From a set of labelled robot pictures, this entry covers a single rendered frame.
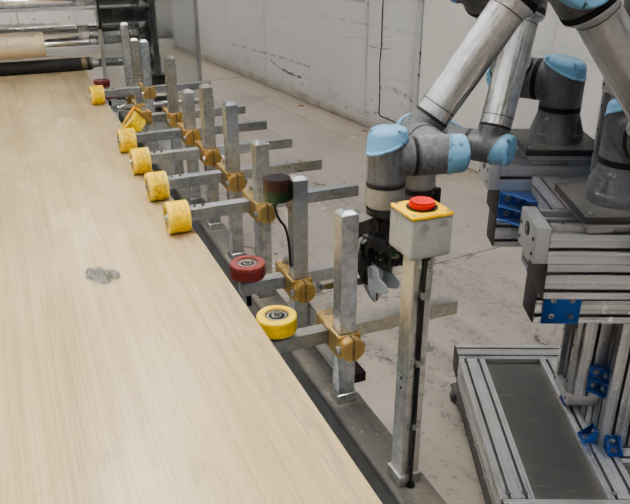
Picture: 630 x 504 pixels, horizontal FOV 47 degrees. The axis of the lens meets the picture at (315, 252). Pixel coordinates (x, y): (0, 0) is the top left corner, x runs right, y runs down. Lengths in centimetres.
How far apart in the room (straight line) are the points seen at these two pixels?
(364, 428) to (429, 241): 51
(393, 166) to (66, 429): 71
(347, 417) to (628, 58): 86
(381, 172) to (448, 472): 134
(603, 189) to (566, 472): 87
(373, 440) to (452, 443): 115
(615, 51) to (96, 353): 108
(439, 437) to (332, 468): 153
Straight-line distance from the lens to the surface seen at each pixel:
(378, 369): 289
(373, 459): 139
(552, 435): 233
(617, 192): 169
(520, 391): 249
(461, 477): 244
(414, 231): 105
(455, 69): 147
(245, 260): 163
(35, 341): 144
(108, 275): 163
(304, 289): 162
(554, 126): 214
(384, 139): 131
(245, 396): 121
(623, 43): 144
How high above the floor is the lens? 161
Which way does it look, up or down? 25 degrees down
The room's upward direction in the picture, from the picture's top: straight up
